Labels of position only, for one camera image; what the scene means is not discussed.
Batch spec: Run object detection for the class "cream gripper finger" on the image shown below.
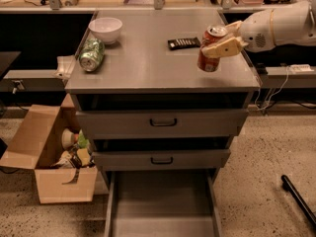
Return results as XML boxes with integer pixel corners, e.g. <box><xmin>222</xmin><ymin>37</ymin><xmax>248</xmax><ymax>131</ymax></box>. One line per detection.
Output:
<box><xmin>201</xmin><ymin>37</ymin><xmax>248</xmax><ymax>58</ymax></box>
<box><xmin>225</xmin><ymin>21</ymin><xmax>242</xmax><ymax>37</ymax></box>

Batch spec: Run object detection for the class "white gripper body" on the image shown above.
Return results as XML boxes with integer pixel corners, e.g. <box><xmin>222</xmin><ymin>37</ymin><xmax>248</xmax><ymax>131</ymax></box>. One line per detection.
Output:
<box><xmin>239</xmin><ymin>10</ymin><xmax>276</xmax><ymax>52</ymax></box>

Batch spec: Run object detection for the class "red coke can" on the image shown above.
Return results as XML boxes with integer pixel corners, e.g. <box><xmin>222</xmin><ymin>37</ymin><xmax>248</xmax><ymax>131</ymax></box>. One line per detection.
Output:
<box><xmin>197</xmin><ymin>25</ymin><xmax>228</xmax><ymax>72</ymax></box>

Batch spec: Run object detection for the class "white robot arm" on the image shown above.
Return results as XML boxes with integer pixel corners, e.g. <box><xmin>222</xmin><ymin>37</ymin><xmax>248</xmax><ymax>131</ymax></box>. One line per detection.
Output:
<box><xmin>201</xmin><ymin>0</ymin><xmax>316</xmax><ymax>58</ymax></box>

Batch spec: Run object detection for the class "grey top drawer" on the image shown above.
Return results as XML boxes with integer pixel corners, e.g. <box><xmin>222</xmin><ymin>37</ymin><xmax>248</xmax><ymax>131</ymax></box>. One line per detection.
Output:
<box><xmin>76</xmin><ymin>110</ymin><xmax>248</xmax><ymax>139</ymax></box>

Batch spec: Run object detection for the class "grey drawer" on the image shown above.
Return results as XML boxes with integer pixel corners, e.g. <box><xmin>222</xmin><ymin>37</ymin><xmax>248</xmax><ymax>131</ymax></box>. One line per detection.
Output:
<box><xmin>105</xmin><ymin>170</ymin><xmax>223</xmax><ymax>237</ymax></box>
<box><xmin>93</xmin><ymin>149</ymin><xmax>230</xmax><ymax>171</ymax></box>
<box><xmin>76</xmin><ymin>110</ymin><xmax>248</xmax><ymax>139</ymax></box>

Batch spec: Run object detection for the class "grey drawer cabinet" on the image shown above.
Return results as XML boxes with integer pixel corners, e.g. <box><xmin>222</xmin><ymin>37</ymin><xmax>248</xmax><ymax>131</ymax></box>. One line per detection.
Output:
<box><xmin>64</xmin><ymin>9</ymin><xmax>262</xmax><ymax>183</ymax></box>

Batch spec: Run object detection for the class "green soda can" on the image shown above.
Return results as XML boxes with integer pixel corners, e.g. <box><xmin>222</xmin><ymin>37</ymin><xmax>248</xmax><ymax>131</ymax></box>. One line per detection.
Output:
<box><xmin>79</xmin><ymin>39</ymin><xmax>105</xmax><ymax>72</ymax></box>

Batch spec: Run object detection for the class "grey middle drawer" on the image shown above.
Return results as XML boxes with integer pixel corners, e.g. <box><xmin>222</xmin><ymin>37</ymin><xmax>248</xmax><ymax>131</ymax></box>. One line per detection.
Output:
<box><xmin>93</xmin><ymin>149</ymin><xmax>230</xmax><ymax>171</ymax></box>

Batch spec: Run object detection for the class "grey bottom drawer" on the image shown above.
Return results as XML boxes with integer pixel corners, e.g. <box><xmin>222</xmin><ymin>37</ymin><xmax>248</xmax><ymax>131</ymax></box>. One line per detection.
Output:
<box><xmin>105</xmin><ymin>170</ymin><xmax>223</xmax><ymax>237</ymax></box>

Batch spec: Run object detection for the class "black chocolate bar packet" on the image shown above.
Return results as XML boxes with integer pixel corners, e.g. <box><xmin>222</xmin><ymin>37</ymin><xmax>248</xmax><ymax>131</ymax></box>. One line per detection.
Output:
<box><xmin>168</xmin><ymin>38</ymin><xmax>200</xmax><ymax>50</ymax></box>

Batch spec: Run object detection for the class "white power strip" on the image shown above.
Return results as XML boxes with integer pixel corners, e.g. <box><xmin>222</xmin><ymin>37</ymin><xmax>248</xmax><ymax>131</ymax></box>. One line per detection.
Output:
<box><xmin>289</xmin><ymin>64</ymin><xmax>313</xmax><ymax>73</ymax></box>

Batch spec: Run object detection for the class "white bowl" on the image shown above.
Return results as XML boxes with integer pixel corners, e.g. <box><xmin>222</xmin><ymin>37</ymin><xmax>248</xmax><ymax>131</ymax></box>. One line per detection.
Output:
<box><xmin>88</xmin><ymin>17</ymin><xmax>122</xmax><ymax>44</ymax></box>

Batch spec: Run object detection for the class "black pole on floor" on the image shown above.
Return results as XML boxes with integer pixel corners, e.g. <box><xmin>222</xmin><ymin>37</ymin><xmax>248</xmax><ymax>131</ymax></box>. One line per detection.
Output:
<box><xmin>280</xmin><ymin>175</ymin><xmax>316</xmax><ymax>229</ymax></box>

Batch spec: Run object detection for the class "green item in box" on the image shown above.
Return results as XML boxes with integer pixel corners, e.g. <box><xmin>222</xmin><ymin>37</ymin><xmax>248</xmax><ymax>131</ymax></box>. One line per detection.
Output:
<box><xmin>77</xmin><ymin>130</ymin><xmax>90</xmax><ymax>148</ymax></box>

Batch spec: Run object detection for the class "white cup in box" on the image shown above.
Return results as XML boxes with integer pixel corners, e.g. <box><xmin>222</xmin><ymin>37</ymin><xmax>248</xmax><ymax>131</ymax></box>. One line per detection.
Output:
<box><xmin>61</xmin><ymin>128</ymin><xmax>78</xmax><ymax>149</ymax></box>

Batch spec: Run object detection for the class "cardboard box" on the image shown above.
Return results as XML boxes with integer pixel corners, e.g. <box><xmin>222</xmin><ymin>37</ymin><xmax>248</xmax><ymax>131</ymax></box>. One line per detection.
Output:
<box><xmin>0</xmin><ymin>97</ymin><xmax>98</xmax><ymax>203</ymax></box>

